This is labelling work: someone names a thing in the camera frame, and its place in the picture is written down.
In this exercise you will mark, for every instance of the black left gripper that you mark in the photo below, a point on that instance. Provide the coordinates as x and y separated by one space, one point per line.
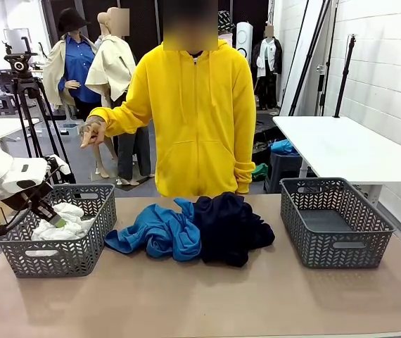
37 200

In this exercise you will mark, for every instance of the white garment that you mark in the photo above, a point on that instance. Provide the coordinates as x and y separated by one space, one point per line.
75 225

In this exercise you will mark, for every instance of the bright blue garment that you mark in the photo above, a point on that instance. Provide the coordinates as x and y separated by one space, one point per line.
165 232

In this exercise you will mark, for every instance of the person's right forearm yellow sleeve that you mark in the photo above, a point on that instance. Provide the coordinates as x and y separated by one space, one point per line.
123 118

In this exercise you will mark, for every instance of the person's left forearm yellow sleeve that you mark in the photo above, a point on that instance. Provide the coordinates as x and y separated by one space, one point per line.
245 169

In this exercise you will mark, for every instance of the person's right hand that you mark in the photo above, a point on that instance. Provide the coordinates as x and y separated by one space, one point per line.
95 128

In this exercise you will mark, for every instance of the gray woven plastic basket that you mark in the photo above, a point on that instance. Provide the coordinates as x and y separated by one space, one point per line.
337 255
63 262

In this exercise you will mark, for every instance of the gray stool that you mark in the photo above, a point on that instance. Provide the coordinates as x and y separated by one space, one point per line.
7 104

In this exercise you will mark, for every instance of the mannequin with blue shirt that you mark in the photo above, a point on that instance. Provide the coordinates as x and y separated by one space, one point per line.
77 70

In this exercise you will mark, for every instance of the dark computer monitor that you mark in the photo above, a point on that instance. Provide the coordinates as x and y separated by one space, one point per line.
3 79

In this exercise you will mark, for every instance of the mannequin with cream jacket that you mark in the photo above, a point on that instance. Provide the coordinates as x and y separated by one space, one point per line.
110 67

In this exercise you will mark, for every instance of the person in yellow hoodie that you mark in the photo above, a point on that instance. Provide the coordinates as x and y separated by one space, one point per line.
193 123

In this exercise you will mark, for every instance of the green bag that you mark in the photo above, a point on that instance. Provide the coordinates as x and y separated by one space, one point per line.
261 172

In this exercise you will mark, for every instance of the dark storage crate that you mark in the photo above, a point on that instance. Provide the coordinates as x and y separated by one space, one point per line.
285 172

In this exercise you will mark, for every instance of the teal cloth on crate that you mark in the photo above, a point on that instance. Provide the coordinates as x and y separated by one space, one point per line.
285 147

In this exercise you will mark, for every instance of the white tower appliance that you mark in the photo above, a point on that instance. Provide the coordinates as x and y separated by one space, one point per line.
244 38

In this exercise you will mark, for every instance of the patterned bucket hat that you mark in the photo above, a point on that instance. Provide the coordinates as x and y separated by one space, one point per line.
226 21

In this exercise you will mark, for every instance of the mannequin with white black jacket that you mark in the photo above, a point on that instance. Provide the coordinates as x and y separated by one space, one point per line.
269 60

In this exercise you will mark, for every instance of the large white table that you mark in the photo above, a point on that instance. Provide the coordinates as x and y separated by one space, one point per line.
344 148

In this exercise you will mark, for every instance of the black folded leaning stands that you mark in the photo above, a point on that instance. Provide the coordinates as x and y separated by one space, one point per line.
309 60

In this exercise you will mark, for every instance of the black upright stand pole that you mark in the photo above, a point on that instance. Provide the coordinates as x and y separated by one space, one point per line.
344 77

